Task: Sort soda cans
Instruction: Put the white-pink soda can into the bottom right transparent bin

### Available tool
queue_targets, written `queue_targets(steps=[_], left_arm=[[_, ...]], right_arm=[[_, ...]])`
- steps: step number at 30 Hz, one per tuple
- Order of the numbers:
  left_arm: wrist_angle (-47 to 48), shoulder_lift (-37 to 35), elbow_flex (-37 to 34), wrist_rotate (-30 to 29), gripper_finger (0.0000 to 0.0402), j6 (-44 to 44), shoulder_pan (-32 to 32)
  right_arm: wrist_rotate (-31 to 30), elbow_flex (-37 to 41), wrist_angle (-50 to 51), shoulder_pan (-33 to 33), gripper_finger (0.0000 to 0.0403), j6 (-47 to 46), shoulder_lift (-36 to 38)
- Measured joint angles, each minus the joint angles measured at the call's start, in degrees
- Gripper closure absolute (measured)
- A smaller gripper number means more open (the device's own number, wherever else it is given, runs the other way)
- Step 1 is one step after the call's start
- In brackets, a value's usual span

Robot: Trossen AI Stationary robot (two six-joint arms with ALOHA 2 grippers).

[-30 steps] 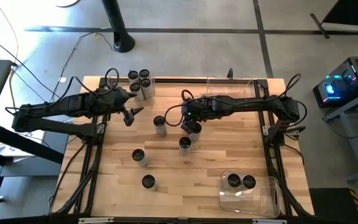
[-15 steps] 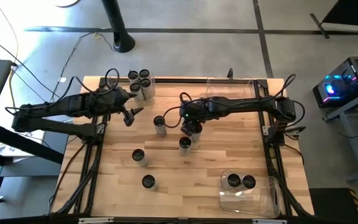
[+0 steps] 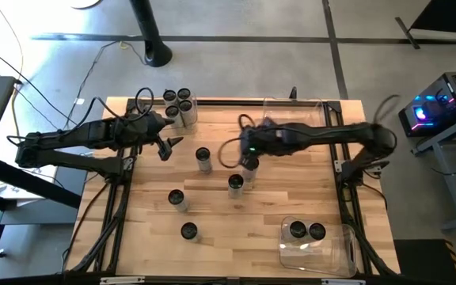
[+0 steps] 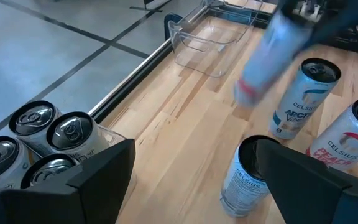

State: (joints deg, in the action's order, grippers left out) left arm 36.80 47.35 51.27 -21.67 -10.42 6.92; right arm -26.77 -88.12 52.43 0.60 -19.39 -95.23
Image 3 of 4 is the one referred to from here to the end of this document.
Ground Celsius Arctic Vibe can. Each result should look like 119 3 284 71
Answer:
180 222 201 243
195 146 214 176
282 219 308 243

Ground black metal table frame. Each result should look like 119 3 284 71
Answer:
63 97 399 278

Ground black folding stand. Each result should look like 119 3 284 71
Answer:
393 0 456 51

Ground black floor cable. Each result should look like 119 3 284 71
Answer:
62 39 148 134

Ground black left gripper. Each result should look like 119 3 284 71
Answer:
144 110 184 162

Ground black tower fan stand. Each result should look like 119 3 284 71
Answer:
127 0 173 68

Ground Celsius can teal palm print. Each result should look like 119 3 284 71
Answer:
227 173 245 200

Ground Celsius can blue pink print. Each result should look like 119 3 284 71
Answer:
241 157 260 183

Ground white table edge label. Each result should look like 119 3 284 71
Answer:
321 279 367 285
100 275 146 285

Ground clear plastic bin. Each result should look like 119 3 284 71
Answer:
262 97 327 130
135 94 198 139
278 215 358 278

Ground grey metal stand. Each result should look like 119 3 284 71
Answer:
409 110 456 233

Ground Celsius Peach Vibe can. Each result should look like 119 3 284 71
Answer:
164 104 185 130

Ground Celsius Tropical Vibe can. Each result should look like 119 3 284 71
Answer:
162 89 178 108
308 222 328 243
177 98 198 127

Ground white box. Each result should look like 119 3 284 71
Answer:
0 156 61 201

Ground black box hazard stripes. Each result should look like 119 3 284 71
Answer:
393 238 456 285

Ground yellow floor cable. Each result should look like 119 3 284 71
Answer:
0 0 25 143

